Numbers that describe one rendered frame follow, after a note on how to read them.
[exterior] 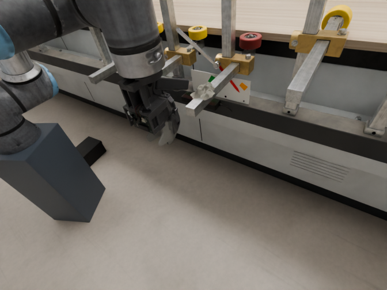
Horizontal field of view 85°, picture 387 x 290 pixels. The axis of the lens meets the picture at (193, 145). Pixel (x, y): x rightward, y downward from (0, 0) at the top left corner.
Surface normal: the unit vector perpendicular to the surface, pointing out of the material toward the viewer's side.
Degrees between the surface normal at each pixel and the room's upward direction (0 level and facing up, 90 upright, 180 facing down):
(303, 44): 90
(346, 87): 90
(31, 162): 90
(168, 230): 0
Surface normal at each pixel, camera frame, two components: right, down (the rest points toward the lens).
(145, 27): 0.68, 0.47
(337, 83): -0.54, 0.64
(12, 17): 0.80, 0.28
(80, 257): -0.11, -0.69
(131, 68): -0.13, 0.72
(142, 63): 0.38, 0.63
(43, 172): 0.99, 0.01
